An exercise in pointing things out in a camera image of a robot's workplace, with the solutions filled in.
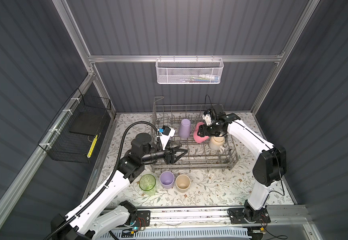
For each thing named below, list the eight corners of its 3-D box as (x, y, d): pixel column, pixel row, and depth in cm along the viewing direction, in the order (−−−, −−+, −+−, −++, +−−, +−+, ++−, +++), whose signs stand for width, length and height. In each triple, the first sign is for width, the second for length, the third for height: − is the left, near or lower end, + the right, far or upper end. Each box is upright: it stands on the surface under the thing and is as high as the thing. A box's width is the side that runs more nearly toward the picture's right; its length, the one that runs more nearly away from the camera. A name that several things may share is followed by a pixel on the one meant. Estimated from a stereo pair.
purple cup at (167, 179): (160, 191, 84) (159, 184, 76) (161, 178, 89) (160, 171, 80) (174, 191, 84) (173, 184, 76) (174, 178, 89) (173, 171, 80)
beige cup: (175, 195, 83) (175, 189, 75) (175, 181, 88) (175, 174, 79) (189, 195, 83) (191, 189, 75) (189, 181, 88) (190, 174, 79)
